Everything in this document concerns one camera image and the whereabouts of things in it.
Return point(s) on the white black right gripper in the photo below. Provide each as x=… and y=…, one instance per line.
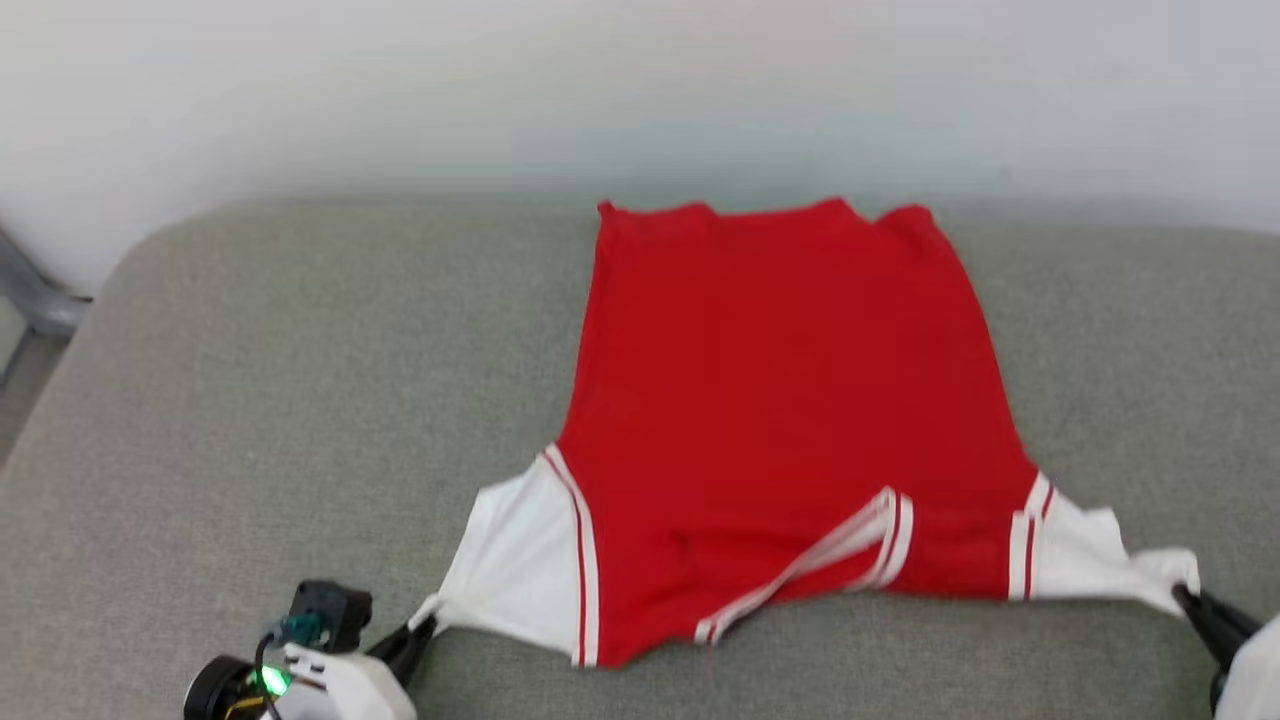
x=1255, y=680

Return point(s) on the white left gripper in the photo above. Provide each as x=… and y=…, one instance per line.
x=350, y=690

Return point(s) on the red and white sports garment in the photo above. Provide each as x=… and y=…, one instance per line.
x=780, y=400

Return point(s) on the black left gripper cylinder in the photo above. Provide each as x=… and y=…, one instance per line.
x=215, y=690

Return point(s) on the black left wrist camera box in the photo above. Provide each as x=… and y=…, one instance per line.
x=335, y=610

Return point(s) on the teal left camera connector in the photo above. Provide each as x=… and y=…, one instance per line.
x=302, y=628

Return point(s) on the grey metal frame bar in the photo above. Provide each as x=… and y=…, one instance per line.
x=40, y=300

